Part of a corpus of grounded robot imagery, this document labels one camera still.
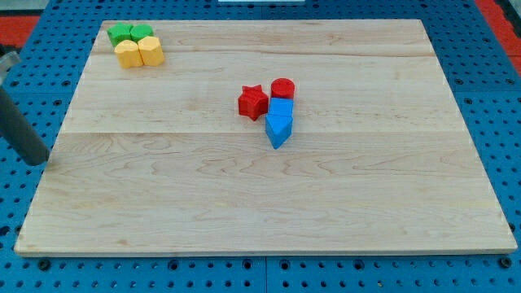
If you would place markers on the yellow heart block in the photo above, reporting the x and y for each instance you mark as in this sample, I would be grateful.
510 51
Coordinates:
128 54

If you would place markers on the blue triangle block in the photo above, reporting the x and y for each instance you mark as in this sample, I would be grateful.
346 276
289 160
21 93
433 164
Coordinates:
278 129

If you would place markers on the blue cube block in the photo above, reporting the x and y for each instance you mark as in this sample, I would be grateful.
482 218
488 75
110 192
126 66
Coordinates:
281 106

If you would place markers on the red star block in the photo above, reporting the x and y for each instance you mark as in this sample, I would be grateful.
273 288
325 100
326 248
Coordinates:
253 102

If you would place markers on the red cylinder block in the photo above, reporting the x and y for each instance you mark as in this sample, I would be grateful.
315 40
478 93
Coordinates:
283 88

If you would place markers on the large wooden board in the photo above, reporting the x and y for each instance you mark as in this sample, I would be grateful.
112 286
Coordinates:
157 161

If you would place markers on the yellow hexagon block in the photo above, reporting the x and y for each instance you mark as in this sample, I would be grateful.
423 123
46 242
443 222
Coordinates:
151 51

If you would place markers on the green round block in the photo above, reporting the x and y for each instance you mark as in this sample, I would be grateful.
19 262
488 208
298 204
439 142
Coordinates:
139 31

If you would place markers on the green star block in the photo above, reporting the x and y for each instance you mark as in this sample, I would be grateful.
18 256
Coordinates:
119 32

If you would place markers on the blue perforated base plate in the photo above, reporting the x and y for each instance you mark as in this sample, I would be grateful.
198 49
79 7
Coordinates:
483 79

